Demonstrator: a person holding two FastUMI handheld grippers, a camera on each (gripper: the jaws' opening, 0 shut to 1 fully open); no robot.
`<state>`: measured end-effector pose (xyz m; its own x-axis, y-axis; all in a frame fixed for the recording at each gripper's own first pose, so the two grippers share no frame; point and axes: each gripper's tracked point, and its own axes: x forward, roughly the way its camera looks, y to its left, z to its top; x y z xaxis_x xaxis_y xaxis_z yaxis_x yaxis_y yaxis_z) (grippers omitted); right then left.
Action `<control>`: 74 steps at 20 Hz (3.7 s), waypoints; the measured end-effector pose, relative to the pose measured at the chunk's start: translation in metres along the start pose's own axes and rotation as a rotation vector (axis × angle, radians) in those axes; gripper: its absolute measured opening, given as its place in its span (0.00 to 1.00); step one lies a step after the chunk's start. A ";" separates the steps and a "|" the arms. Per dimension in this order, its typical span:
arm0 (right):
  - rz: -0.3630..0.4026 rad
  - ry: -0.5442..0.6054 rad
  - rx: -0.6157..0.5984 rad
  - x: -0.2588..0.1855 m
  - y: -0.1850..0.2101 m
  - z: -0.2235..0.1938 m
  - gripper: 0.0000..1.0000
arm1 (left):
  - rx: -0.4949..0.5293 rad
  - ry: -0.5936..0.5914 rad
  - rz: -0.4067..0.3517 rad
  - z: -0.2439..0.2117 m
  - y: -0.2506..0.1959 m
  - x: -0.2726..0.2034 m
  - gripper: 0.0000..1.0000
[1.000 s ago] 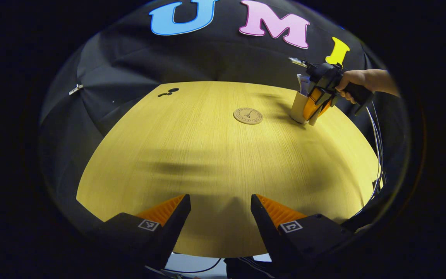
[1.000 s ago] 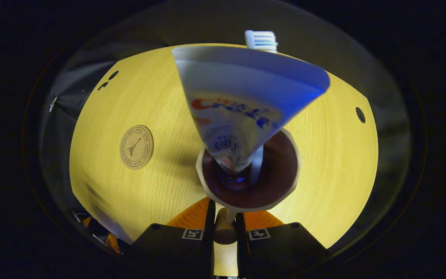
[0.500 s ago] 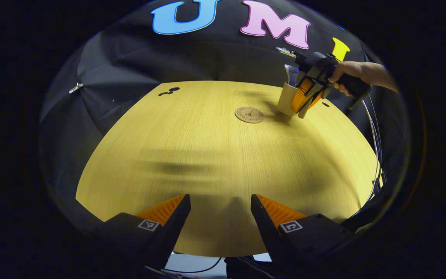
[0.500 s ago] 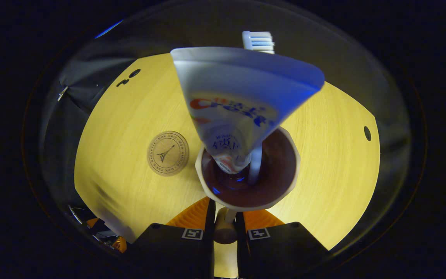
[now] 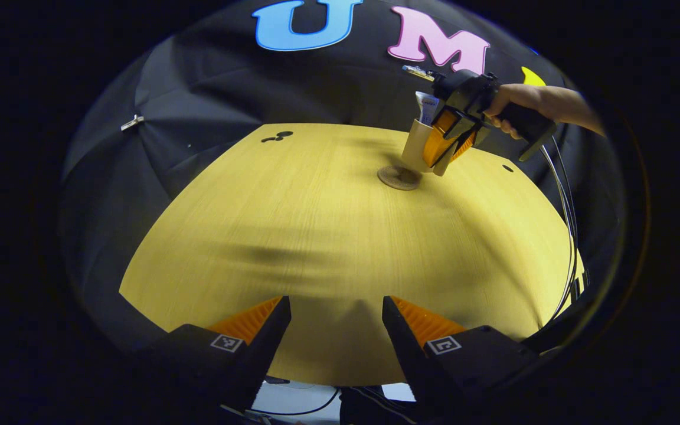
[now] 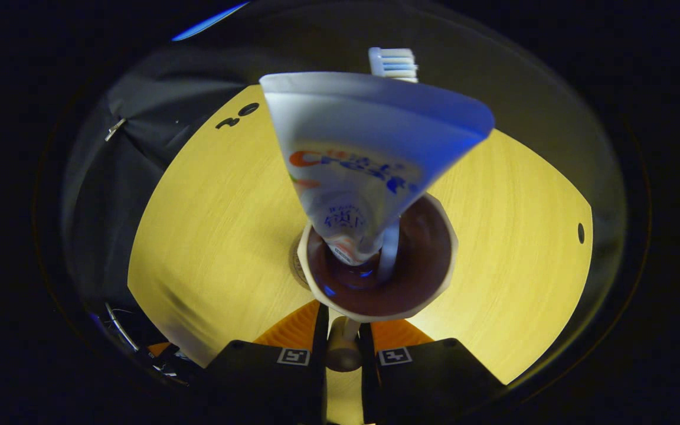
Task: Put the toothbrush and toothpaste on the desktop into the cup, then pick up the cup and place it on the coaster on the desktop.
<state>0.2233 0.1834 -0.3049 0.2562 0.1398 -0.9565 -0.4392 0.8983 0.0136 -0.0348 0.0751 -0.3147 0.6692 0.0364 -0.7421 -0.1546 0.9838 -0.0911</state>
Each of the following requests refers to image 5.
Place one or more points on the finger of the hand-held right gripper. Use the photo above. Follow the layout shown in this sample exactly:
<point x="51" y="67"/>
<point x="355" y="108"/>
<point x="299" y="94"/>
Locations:
<point x="464" y="144"/>
<point x="437" y="141"/>

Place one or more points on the white toothpaste tube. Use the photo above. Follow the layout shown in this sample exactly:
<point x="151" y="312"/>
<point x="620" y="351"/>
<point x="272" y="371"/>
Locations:
<point x="427" y="109"/>

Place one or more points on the wooden desktop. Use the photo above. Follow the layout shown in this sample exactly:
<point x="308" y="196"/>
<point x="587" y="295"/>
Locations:
<point x="257" y="206"/>

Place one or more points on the beige cup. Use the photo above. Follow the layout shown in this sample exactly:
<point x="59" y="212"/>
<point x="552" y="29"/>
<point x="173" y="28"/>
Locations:
<point x="414" y="147"/>

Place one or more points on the black backdrop cloth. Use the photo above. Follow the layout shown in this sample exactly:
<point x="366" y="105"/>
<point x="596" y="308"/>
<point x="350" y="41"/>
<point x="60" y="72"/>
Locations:
<point x="210" y="88"/>

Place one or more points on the round brown coaster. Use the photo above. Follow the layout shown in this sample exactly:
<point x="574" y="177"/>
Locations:
<point x="393" y="179"/>

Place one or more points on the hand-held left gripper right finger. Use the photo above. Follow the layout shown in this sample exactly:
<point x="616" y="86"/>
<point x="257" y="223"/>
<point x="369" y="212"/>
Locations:
<point x="408" y="354"/>

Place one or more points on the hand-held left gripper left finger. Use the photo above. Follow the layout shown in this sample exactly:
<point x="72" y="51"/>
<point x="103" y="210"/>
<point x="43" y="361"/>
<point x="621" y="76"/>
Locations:
<point x="260" y="354"/>

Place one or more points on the metal cloth clip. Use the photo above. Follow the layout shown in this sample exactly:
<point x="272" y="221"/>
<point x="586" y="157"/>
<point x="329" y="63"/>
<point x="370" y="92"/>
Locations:
<point x="132" y="123"/>

